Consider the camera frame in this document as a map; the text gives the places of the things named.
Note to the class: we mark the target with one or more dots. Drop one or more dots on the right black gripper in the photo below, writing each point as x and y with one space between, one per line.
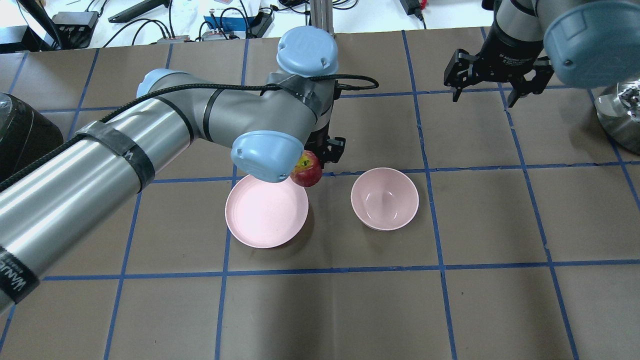
511 46

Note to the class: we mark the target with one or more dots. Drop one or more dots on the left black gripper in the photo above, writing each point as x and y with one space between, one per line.
331 148

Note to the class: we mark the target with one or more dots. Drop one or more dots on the red yellow apple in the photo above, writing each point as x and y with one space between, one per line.
307 171

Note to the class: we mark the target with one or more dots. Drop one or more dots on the pink bowl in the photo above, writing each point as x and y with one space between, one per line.
384 199

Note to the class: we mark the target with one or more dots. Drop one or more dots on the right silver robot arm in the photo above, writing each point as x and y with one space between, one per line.
585 43

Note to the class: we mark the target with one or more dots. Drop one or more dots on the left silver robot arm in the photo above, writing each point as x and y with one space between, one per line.
46 208

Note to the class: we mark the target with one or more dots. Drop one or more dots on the pink plate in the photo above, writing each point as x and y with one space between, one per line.
265 215

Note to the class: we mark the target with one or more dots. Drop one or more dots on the black power adapter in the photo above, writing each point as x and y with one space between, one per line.
413 7

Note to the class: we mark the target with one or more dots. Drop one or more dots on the stainless steel steamer pot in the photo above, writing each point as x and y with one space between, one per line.
618 111

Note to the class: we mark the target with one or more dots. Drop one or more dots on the black handheld tool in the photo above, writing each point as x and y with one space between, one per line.
137 10

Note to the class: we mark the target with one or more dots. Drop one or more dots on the dark grey rice cooker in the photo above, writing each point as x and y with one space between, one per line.
25 135

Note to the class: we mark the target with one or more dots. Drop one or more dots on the aluminium frame post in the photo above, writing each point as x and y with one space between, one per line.
321 15

